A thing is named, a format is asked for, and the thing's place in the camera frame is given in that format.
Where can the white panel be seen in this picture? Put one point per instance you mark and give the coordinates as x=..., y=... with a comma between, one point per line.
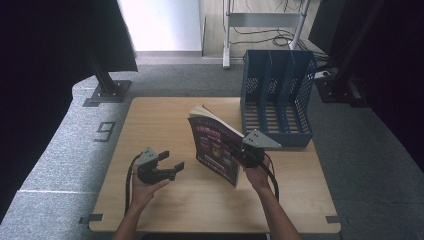
x=163, y=23

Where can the person's left hand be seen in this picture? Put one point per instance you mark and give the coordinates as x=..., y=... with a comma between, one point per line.
x=146, y=191

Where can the black metal stand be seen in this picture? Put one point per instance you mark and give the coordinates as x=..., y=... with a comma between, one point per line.
x=343, y=80
x=106, y=86

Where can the black curtain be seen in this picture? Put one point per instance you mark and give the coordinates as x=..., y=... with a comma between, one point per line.
x=400, y=83
x=50, y=66

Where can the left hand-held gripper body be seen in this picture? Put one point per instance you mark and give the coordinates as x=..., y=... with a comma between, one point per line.
x=148, y=168

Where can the white metal stand frame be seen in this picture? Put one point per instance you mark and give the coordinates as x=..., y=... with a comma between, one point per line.
x=260, y=20

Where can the person's right hand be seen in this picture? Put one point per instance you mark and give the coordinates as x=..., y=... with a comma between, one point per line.
x=257, y=176

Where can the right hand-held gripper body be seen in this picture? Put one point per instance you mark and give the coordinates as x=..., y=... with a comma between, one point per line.
x=256, y=148

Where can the purple cover book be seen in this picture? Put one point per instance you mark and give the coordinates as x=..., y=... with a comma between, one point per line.
x=215, y=146

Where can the blue plastic file rack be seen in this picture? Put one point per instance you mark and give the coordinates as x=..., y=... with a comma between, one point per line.
x=276, y=110

